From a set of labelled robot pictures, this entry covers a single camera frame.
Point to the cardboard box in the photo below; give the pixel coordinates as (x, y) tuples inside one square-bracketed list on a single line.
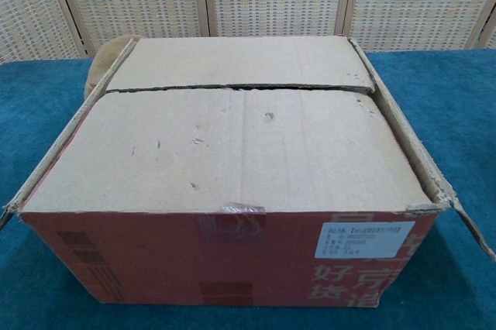
[(232, 152)]

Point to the teal blue carpet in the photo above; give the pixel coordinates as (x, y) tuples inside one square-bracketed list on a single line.
[(38, 121)]

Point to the brown plush toy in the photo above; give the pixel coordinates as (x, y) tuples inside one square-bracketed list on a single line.
[(102, 59)]

